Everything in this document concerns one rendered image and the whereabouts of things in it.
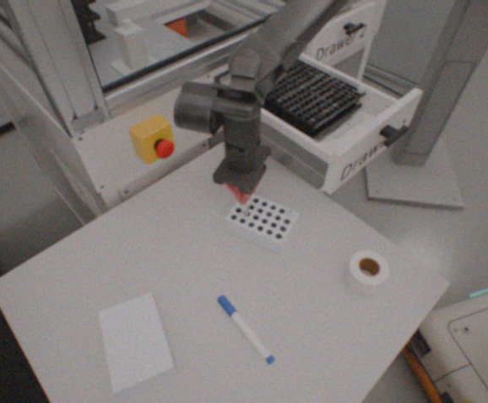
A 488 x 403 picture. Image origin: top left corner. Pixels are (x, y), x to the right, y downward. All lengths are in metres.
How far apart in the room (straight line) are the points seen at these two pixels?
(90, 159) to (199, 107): 0.28
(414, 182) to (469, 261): 0.45
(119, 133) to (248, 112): 0.31
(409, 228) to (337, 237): 1.11
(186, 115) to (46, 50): 0.23
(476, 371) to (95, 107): 1.18
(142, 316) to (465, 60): 1.54
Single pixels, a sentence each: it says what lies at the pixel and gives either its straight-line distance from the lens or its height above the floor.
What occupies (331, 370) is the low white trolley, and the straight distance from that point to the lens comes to 0.63.
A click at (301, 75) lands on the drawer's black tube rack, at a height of 0.90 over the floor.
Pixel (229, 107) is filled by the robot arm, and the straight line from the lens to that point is 0.52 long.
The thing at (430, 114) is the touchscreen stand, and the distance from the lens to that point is 1.87.
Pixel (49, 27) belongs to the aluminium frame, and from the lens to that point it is 0.62.
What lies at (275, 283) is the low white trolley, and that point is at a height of 0.76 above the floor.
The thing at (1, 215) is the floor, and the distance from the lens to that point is 2.07.
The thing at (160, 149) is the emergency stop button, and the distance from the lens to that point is 0.72.
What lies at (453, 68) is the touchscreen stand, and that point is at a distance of 1.76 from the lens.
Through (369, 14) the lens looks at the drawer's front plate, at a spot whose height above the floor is 0.90.
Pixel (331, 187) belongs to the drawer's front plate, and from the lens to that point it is 0.71.
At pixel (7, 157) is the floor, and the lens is 2.37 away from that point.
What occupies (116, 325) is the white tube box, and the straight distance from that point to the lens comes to 0.61.
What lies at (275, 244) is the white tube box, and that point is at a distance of 0.68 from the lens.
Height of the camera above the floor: 1.35
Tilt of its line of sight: 51 degrees down
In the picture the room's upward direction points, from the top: straight up
